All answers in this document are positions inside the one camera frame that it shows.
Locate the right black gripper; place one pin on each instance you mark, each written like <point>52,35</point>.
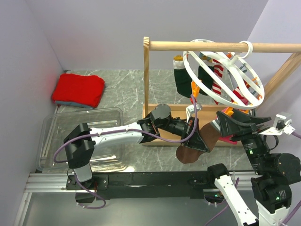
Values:
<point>226,123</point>

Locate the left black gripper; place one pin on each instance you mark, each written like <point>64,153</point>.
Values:
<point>196,142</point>

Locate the brown striped-cuff sock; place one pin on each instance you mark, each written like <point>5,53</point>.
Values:
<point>210,134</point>

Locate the pink sock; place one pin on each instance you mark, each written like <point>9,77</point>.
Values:
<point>229,139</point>

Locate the white round clip hanger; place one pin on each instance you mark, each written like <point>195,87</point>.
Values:
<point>230,71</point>

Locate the dark green sock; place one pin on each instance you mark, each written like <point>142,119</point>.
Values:
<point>203,75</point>
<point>181,77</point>

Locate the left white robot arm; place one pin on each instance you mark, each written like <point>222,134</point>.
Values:
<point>79,145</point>

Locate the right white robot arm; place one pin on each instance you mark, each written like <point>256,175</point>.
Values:
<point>275,171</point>

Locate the teal clothes peg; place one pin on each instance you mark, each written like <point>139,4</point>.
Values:
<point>251,90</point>

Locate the orange clothes peg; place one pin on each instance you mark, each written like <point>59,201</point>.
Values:
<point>195,89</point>

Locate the clear plastic bin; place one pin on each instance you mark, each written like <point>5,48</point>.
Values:
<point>61,127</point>

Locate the folded red cloth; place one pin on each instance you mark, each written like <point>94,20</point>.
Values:
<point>85,90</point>

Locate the grey folded cloth underneath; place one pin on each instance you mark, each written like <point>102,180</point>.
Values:
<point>73,104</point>

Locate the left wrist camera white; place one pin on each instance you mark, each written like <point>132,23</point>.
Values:
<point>190,110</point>

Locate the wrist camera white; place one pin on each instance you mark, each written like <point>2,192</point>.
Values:
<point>190,110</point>
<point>282,124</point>

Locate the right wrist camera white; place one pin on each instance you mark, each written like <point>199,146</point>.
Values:
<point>282,124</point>

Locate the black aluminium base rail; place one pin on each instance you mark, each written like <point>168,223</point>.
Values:
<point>122,185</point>

